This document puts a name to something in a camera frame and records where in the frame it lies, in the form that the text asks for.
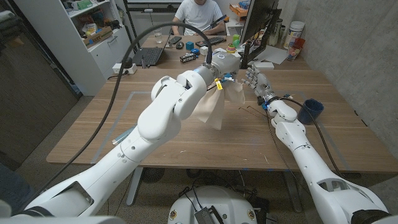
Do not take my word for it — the person in blue jeans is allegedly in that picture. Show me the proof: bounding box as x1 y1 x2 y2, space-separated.
0 161 35 213

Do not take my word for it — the cardboard box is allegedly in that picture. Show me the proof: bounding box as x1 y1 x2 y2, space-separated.
82 26 114 49

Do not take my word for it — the black laptop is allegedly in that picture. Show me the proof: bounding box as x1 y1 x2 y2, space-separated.
132 29 174 67

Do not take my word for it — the orange tray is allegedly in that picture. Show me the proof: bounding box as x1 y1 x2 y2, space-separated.
229 2 249 18

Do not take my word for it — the clear drinking glass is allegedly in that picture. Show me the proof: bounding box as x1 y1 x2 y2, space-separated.
152 27 163 44

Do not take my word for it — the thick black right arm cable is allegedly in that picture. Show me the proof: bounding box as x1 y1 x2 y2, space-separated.
279 96 346 179

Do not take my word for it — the white power strip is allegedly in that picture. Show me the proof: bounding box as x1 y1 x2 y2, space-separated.
111 63 138 75

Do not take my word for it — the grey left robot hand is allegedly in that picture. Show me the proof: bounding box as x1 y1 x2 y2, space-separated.
201 51 242 85

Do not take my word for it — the white round canister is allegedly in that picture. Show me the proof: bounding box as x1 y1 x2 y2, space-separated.
282 21 306 50

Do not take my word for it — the thin black wire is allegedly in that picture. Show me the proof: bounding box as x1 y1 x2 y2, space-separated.
238 105 265 118

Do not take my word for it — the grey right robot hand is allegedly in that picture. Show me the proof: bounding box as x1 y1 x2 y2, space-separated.
241 64 277 106

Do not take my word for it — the black keyboard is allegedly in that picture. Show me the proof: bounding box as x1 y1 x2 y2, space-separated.
195 36 227 48

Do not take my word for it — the long flat white box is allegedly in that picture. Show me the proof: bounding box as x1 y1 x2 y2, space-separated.
254 61 275 70

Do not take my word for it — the white shelf cabinet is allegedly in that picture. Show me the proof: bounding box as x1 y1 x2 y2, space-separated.
14 0 135 96

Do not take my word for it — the dark blue cup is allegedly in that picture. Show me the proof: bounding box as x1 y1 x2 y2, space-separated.
297 98 325 125

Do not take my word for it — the black Nitro box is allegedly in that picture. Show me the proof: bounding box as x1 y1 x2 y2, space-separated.
179 52 197 64

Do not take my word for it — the black computer monitor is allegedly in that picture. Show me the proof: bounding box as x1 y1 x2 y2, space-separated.
233 0 282 70

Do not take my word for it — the beige cloth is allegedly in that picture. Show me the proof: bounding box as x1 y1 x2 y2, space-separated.
192 79 246 131

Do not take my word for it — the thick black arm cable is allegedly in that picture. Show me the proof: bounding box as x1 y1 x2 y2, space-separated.
279 96 346 179
15 21 214 213

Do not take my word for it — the black stick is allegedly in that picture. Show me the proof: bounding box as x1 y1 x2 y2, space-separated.
200 14 227 34

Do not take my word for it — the white paper sheet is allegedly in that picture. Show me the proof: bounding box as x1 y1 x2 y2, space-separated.
253 45 289 65

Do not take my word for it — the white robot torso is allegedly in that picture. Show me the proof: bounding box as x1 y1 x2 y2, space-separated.
167 185 258 224

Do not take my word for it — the person in white t-shirt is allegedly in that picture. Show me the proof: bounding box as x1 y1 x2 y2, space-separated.
172 0 226 35

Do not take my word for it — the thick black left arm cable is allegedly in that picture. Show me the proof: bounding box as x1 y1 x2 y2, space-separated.
15 21 214 213

